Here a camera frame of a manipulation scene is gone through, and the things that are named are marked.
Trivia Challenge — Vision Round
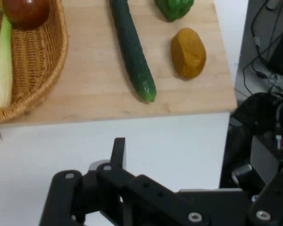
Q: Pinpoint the yellow-brown potato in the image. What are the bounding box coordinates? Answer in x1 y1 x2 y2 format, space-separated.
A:
171 27 207 80

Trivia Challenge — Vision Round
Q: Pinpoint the green bell pepper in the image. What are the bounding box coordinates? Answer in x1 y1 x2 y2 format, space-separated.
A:
154 0 194 23

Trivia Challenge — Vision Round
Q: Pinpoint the black equipment stand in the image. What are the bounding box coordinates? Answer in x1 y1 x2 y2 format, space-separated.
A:
220 91 283 191

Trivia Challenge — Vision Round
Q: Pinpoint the black thin cable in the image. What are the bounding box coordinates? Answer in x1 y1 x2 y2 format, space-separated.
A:
242 0 283 95

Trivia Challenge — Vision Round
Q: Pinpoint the dark green cucumber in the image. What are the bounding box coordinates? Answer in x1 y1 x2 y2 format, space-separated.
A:
109 0 157 104

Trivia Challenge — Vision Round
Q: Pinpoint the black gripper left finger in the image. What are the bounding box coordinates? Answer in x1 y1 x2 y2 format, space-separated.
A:
39 137 203 226

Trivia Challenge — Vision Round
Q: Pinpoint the pale green celery stalk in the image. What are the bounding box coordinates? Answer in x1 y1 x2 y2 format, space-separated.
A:
0 0 14 109

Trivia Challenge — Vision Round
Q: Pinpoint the woven wicker basket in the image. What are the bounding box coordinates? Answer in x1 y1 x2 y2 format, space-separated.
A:
0 0 69 125

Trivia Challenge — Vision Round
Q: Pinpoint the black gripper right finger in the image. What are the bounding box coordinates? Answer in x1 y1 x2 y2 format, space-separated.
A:
247 159 283 226

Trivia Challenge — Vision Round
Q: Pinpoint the bamboo cutting board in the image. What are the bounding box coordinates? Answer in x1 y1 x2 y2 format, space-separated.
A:
0 0 238 129

